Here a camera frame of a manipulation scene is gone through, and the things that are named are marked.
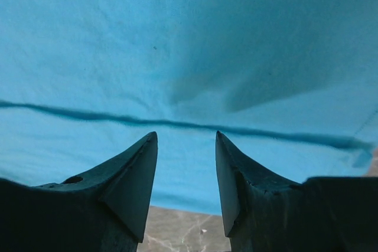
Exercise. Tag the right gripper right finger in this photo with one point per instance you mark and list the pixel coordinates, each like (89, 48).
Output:
(263, 211)

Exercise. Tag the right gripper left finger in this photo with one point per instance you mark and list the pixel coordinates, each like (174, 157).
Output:
(102, 209)

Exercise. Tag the turquoise t shirt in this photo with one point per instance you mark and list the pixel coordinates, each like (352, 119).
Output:
(293, 83)

